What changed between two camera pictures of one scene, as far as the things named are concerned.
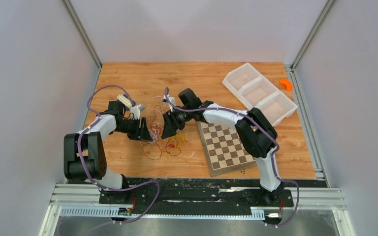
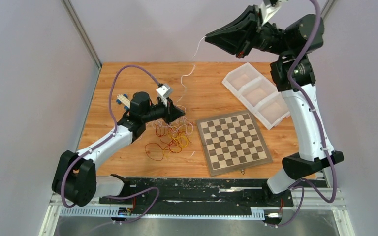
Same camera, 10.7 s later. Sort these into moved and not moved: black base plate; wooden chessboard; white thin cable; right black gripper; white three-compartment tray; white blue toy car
Moved: right black gripper; white thin cable
Not moved: wooden chessboard; white blue toy car; white three-compartment tray; black base plate
